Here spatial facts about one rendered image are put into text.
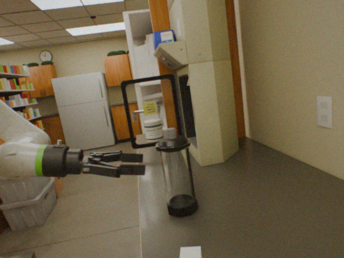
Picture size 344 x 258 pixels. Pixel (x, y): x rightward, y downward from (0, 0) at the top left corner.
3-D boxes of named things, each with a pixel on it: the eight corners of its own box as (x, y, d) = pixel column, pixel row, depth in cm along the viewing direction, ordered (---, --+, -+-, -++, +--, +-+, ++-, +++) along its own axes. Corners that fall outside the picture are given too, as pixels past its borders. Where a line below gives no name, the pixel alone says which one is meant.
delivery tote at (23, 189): (55, 178, 314) (49, 154, 308) (38, 199, 255) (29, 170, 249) (22, 184, 309) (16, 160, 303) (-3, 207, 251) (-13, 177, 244)
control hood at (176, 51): (175, 69, 135) (173, 50, 133) (188, 64, 104) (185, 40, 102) (155, 72, 134) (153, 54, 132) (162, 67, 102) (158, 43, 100)
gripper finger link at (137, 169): (120, 164, 67) (120, 164, 67) (145, 164, 69) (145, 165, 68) (120, 173, 68) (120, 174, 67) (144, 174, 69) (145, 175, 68)
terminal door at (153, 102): (183, 142, 142) (173, 73, 134) (132, 149, 142) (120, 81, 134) (183, 142, 143) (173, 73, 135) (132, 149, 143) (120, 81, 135)
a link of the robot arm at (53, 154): (52, 173, 75) (41, 184, 66) (52, 136, 73) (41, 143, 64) (72, 173, 76) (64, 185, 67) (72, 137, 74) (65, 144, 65)
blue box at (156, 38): (172, 50, 131) (170, 33, 130) (175, 47, 122) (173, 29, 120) (154, 52, 130) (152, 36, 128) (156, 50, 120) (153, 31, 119)
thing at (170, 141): (185, 143, 79) (182, 123, 78) (191, 150, 70) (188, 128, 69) (157, 148, 78) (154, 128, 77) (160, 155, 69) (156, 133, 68)
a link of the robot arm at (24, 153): (-15, 186, 63) (-20, 147, 60) (7, 166, 75) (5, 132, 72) (41, 187, 65) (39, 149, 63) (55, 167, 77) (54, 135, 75)
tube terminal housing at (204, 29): (226, 142, 147) (212, 7, 132) (251, 157, 116) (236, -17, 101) (187, 149, 144) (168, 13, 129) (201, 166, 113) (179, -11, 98)
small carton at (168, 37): (174, 45, 114) (172, 33, 113) (173, 44, 109) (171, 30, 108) (164, 47, 115) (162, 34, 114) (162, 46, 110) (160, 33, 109)
